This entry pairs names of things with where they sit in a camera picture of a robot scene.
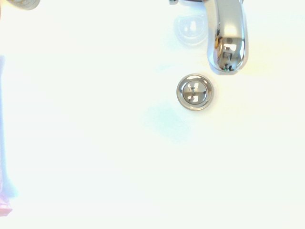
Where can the chrome sink drain stopper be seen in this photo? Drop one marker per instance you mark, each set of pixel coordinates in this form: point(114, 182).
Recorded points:
point(195, 92)

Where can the white ceramic sink basin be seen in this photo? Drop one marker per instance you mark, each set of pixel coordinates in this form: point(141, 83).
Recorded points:
point(95, 143)

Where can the sink overflow hole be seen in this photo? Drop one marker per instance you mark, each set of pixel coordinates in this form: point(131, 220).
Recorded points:
point(190, 29)

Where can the chrome faucet spout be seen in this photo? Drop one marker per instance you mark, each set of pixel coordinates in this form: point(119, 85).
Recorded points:
point(232, 31)

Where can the round patterned container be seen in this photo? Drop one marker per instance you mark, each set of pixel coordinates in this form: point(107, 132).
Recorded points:
point(23, 3)

